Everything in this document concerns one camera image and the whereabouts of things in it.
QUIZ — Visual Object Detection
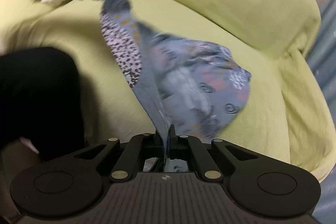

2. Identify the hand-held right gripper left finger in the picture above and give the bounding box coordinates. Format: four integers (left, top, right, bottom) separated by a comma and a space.
70, 130, 165, 183

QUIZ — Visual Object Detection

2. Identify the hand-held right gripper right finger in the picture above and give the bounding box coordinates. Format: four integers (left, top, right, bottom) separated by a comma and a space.
167, 124, 259, 183

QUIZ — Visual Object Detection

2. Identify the blue patterned garment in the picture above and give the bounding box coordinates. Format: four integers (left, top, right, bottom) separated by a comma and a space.
99, 0, 252, 161

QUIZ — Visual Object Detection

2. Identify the person's black trouser leg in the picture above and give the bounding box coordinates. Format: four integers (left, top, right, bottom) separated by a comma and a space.
0, 47, 88, 162

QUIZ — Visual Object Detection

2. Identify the blue star curtain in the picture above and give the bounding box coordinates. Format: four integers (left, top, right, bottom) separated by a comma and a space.
306, 0, 336, 224

